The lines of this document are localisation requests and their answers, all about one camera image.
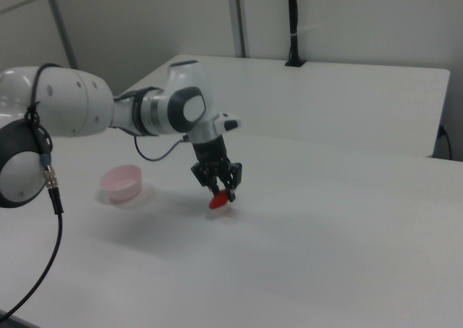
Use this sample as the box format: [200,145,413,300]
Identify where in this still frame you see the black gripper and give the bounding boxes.
[190,135,244,203]

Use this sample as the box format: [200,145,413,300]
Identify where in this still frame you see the red toy strawberry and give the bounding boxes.
[208,192,229,211]

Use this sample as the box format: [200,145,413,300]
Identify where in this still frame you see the pink plastic bowl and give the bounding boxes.
[100,164,143,203]

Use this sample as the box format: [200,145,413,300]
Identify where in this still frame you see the grey partition post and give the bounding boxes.
[227,0,251,59]
[41,0,80,70]

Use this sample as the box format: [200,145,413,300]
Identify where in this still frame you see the black camera pole with clamp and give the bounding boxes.
[284,0,307,68]

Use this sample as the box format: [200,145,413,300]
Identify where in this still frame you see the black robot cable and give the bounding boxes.
[0,62,191,316]

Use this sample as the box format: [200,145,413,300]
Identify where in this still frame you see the black power cable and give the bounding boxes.
[438,124,454,161]

